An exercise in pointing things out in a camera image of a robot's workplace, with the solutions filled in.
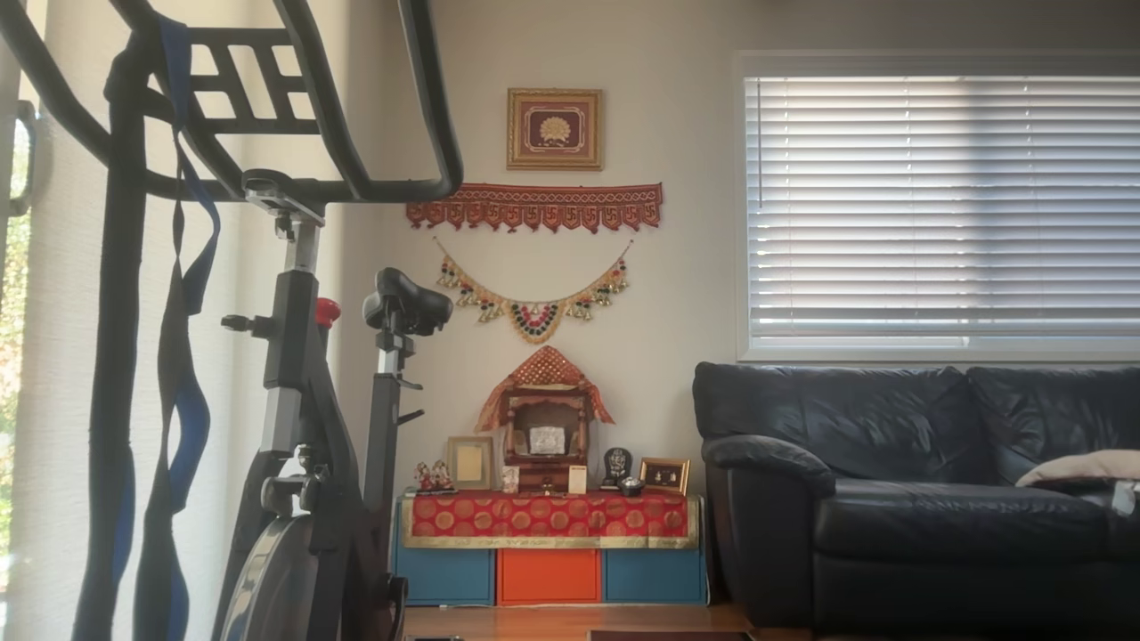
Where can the small dark bowl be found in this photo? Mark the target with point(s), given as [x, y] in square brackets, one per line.
[631, 486]

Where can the beaded gold garland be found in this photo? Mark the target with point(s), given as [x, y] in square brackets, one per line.
[534, 319]

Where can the dark idol plaque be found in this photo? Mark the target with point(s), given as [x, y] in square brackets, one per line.
[616, 465]

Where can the red gold patterned cloth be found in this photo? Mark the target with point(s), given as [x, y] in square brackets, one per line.
[548, 518]

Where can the black leather sofa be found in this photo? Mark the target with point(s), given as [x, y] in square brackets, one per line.
[891, 499]

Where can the white curtain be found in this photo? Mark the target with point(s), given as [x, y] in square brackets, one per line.
[53, 356]

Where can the white window blinds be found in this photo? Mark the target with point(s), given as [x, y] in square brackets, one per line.
[944, 205]

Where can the orange storage cube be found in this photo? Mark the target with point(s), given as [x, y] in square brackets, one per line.
[549, 577]

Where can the black exercise bike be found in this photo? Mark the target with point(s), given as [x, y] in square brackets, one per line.
[294, 356]

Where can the wooden shrine red canopy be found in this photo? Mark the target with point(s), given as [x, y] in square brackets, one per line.
[545, 418]

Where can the blue storage cube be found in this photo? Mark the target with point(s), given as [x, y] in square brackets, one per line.
[445, 577]
[655, 576]

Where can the red embroidered wall hanging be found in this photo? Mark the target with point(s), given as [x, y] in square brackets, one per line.
[534, 206]

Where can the small colourful figurines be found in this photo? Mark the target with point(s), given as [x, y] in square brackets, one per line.
[434, 478]

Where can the gold framed wall picture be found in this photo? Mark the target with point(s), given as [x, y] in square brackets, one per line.
[554, 129]

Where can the pale picture frame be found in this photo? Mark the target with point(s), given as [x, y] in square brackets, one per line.
[470, 463]

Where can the small white card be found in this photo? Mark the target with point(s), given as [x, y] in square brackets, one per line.
[578, 480]

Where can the beige cushion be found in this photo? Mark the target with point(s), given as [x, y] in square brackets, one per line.
[1082, 467]

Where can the small gold picture frame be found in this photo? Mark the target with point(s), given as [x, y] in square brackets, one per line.
[664, 476]

